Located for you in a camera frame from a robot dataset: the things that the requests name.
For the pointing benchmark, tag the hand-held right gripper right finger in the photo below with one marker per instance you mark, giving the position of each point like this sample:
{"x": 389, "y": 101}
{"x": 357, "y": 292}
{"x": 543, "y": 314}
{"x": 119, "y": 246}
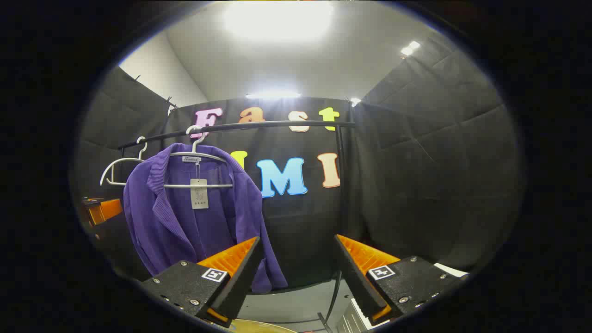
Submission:
{"x": 358, "y": 282}

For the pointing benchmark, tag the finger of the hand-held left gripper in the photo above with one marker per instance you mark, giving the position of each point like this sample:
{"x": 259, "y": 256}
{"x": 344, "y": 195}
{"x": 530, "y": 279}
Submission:
{"x": 108, "y": 210}

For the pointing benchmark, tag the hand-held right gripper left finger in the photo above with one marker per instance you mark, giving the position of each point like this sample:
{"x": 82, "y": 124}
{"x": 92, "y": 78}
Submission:
{"x": 240, "y": 286}

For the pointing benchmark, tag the purple ribbed jacket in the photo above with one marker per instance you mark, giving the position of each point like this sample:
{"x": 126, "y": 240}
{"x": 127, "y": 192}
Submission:
{"x": 185, "y": 231}

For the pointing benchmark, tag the white hanger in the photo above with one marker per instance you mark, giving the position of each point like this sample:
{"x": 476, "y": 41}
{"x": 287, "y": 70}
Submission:
{"x": 118, "y": 183}
{"x": 217, "y": 186}

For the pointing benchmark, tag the black clothes rack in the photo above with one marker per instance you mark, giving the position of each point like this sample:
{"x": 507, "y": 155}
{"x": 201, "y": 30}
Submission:
{"x": 277, "y": 125}

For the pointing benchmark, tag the white ribbed plastic box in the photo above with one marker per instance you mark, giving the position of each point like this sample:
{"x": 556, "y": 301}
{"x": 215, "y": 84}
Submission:
{"x": 358, "y": 319}

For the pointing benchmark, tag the black backdrop cloth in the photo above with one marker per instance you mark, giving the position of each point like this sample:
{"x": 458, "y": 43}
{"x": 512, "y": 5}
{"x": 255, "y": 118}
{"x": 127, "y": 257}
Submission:
{"x": 439, "y": 162}

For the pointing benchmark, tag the ceiling light strip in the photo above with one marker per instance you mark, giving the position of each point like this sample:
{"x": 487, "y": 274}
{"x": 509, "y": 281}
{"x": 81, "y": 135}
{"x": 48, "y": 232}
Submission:
{"x": 410, "y": 48}
{"x": 355, "y": 101}
{"x": 273, "y": 95}

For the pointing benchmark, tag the large ceiling light panel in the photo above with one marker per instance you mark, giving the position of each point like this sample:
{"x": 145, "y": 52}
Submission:
{"x": 277, "y": 21}

